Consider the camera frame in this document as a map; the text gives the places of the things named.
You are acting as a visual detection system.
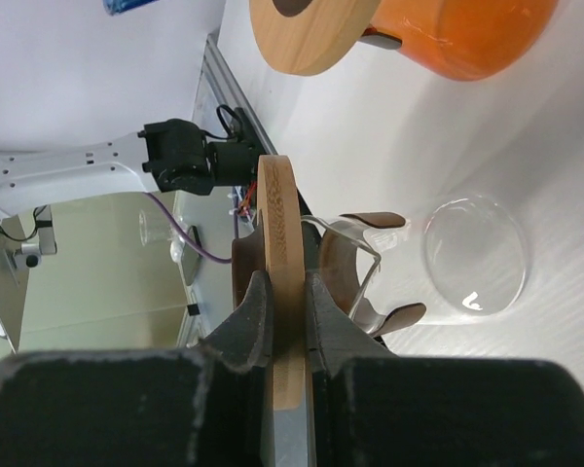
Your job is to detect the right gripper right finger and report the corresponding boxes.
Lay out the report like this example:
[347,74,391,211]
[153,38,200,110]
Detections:
[306,273,584,466]

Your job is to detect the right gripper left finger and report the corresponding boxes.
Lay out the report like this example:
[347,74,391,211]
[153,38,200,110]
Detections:
[0,271,274,466]

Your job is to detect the clear glass carafe brown collar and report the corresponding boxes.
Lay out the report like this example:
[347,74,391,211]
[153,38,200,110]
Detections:
[301,193,534,337]

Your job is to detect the wooden dripper ring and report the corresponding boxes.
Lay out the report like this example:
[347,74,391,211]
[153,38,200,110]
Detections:
[248,0,383,77]
[231,154,307,413]

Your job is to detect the orange glass carafe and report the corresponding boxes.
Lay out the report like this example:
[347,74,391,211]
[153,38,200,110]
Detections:
[363,0,558,81]

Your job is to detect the blue glass dripper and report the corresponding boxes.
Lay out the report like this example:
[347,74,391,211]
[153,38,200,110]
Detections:
[102,0,157,16]

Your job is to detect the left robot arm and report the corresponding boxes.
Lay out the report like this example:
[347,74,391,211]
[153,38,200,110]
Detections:
[0,119,261,221]

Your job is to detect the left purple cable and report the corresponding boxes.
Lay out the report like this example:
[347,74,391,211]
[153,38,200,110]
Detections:
[143,192,235,265]

